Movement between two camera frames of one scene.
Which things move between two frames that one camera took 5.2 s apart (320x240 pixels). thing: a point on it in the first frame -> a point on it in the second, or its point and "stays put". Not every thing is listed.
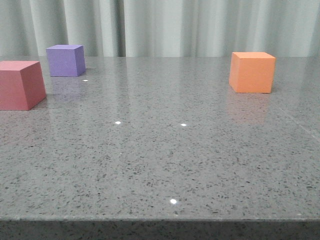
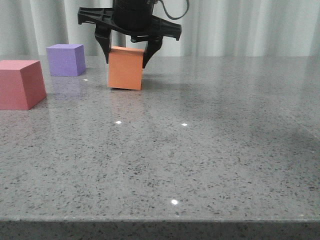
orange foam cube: (252, 72) -> (125, 65)
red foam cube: (22, 85) stays put
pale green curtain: (161, 28) stays put
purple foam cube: (66, 60) stays put
